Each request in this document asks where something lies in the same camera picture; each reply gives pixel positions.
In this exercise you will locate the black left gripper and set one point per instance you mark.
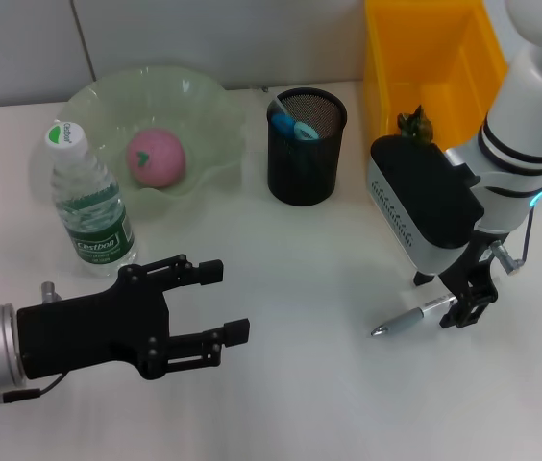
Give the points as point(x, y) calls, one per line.
point(93, 331)

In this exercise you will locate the yellow plastic bin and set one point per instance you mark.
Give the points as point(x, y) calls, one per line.
point(425, 48)

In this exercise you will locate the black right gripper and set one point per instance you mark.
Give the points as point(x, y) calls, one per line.
point(475, 264)

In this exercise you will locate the clear water bottle green label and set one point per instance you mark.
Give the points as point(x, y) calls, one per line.
point(100, 240)

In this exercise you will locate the silver ballpoint pen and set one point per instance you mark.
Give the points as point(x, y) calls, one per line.
point(405, 319)

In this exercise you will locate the pink peach toy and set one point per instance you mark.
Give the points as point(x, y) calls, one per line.
point(155, 158)

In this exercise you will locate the blue child scissors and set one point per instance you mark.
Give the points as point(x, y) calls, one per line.
point(307, 132)

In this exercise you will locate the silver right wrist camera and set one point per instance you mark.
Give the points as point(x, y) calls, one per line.
point(420, 192)

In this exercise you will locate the green glass fruit bowl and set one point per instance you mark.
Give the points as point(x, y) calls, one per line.
point(189, 105)

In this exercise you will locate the clear plastic ruler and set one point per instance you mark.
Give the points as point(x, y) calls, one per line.
point(281, 103)

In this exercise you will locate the black mesh pen holder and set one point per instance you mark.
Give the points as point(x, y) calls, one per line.
point(304, 163)

